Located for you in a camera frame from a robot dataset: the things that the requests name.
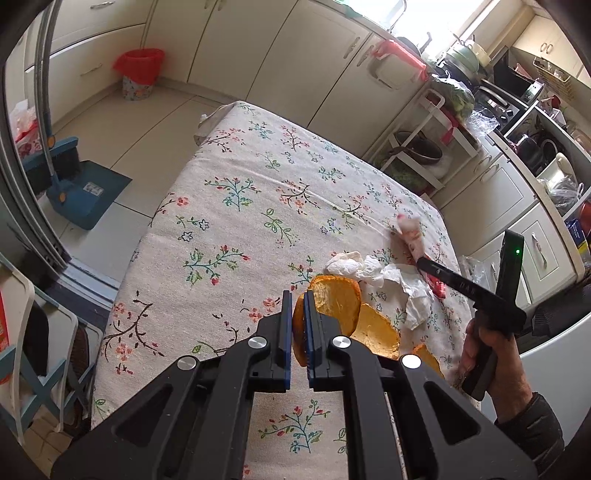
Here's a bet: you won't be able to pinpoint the orange peel piece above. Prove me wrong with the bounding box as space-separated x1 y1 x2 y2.
293 275 362 367
352 303 401 360
412 344 445 378

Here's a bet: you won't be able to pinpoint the white paper napkin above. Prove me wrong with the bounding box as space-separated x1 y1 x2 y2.
325 251 435 330

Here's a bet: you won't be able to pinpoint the blue dustpan with broom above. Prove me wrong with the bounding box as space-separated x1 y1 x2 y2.
23 137 131 231

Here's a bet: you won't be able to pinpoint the floral tablecloth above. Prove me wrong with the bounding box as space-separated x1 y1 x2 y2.
91 102 471 479

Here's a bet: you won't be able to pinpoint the person right hand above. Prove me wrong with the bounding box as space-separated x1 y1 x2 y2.
459 312 533 424

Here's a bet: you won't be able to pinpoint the black pot on trolley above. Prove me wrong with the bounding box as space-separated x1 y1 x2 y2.
391 131 443 166

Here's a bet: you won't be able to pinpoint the folding chair rack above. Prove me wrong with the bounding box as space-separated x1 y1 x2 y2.
1 258 103 445

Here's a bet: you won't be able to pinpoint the white kitchen cabinets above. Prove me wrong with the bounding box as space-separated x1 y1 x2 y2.
22 0 578 315

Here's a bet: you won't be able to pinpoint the red lined waste basket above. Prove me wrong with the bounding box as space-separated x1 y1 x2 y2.
113 48 165 101

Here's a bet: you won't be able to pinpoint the white storage trolley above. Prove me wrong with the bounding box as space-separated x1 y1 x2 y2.
365 88 482 195

